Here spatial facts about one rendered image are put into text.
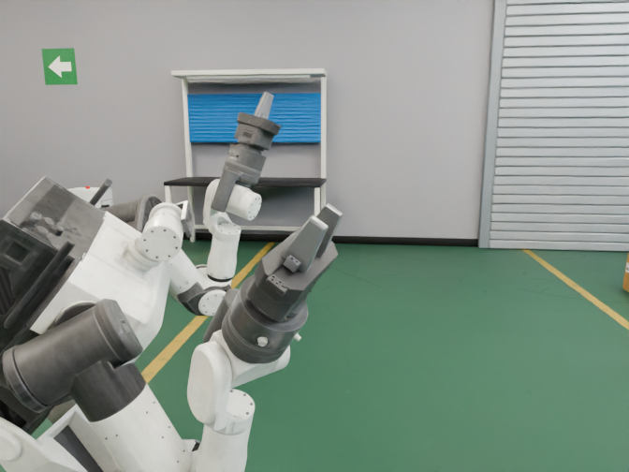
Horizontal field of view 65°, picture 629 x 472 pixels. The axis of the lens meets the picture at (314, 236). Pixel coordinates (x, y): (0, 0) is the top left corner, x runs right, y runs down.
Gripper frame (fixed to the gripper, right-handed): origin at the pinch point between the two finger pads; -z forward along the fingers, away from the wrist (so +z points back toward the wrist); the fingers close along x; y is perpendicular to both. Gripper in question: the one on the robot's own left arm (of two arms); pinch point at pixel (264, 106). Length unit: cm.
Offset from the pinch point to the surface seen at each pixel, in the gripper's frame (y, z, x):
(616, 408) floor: -192, 61, 72
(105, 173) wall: -212, 84, -479
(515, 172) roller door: -449, -74, -109
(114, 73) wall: -189, -30, -484
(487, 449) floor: -128, 87, 44
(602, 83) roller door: -463, -184, -65
